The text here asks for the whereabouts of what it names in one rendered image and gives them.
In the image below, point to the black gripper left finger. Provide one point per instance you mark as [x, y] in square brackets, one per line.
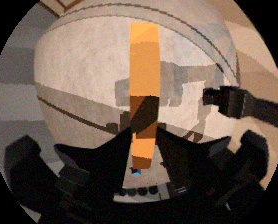
[109, 161]

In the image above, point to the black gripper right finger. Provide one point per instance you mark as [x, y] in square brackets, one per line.
[184, 158]

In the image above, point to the orange-brown bar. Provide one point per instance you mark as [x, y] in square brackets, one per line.
[144, 91]

